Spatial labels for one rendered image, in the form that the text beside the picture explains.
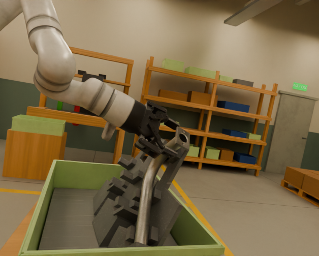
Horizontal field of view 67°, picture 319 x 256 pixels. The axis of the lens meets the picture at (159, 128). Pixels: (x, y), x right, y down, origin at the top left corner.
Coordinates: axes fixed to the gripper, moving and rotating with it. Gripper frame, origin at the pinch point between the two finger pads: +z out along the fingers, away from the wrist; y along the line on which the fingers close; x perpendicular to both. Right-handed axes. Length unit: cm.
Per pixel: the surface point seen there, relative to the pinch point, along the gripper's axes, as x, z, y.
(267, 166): 263, 479, 353
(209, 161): 283, 287, 286
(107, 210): 30.0, -1.9, -9.6
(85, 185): 58, -5, 9
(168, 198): 6.8, 4.3, -12.0
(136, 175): 23.8, 2.5, 1.6
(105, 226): 28.4, -1.8, -14.9
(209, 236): 6.3, 16.8, -17.3
